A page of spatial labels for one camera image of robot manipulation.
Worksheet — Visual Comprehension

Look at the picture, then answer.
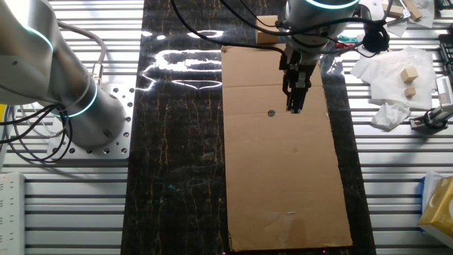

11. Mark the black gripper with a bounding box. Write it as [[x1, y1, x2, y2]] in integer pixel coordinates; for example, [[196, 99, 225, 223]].
[[278, 47, 321, 114]]

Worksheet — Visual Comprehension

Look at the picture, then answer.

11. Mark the large wooden cube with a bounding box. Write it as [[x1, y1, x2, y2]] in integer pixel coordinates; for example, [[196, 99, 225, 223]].
[[255, 14, 284, 45]]

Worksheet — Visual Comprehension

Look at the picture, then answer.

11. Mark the rectangular wooden block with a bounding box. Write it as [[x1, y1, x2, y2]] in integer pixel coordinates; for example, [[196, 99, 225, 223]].
[[382, 3, 405, 19]]

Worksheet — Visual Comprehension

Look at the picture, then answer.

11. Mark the long wooden block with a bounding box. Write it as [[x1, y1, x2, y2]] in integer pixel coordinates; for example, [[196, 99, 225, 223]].
[[402, 0, 424, 21]]

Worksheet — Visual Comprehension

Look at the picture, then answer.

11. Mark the brown cardboard sheet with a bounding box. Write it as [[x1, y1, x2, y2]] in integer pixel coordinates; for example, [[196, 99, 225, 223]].
[[219, 42, 354, 253]]

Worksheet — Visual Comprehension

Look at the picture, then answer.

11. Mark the large white tissue sheet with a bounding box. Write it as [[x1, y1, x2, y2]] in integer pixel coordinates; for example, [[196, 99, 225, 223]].
[[350, 45, 438, 111]]

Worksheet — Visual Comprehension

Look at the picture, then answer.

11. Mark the crumpled white tissue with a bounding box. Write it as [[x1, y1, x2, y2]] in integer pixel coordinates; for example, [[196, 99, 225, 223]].
[[370, 101, 412, 131]]

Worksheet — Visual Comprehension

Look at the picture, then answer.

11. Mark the medium wooden cube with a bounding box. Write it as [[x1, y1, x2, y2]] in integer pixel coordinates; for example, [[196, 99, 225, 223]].
[[399, 66, 420, 84]]

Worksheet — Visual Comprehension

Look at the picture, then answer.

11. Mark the white paper piece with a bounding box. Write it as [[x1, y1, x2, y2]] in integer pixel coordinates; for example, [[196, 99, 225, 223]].
[[385, 19, 410, 38]]

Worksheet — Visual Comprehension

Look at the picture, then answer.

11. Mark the black marble pattern mat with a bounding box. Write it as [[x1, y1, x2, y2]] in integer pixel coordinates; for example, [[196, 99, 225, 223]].
[[120, 0, 377, 255]]

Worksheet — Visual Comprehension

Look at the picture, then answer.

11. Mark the white tissue wad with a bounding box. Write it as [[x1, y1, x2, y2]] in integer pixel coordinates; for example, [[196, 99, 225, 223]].
[[410, 0, 435, 29]]

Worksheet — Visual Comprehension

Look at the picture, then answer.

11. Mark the black keyboard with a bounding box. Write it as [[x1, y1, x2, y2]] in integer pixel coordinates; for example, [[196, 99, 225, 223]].
[[437, 33, 453, 77]]

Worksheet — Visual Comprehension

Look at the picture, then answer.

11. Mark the white pulled tissue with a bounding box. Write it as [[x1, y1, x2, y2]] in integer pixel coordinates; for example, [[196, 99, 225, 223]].
[[423, 171, 445, 213]]

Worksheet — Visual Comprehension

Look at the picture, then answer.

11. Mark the yellow tissue box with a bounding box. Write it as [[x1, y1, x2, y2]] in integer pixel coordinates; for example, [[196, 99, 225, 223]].
[[417, 176, 453, 238]]

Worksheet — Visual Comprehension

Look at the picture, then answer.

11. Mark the white power strip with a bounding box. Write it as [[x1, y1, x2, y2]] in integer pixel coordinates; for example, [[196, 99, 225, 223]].
[[0, 171, 25, 255]]

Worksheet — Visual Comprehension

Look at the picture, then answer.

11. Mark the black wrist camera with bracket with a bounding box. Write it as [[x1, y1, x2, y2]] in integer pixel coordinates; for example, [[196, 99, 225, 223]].
[[355, 0, 390, 54]]

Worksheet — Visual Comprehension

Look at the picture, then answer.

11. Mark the thick black gripper cable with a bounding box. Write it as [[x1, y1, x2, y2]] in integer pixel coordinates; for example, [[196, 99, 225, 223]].
[[169, 0, 287, 57]]

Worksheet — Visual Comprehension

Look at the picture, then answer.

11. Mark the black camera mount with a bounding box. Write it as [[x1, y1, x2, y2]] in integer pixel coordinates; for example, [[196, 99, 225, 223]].
[[409, 104, 453, 135]]

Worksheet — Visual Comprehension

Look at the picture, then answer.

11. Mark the silver depth camera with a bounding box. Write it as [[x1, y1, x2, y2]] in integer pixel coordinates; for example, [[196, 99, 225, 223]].
[[435, 74, 453, 107]]

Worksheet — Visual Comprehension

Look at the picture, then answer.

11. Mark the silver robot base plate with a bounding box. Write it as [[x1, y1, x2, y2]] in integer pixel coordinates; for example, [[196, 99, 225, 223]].
[[46, 83, 136, 160]]

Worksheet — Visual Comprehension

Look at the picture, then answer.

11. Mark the grey base cable with connector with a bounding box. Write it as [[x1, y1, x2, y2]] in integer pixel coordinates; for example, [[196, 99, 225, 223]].
[[56, 21, 108, 88]]

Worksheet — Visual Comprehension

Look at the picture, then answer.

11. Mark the black base cable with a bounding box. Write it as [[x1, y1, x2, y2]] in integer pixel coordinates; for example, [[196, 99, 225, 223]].
[[3, 104, 74, 164]]

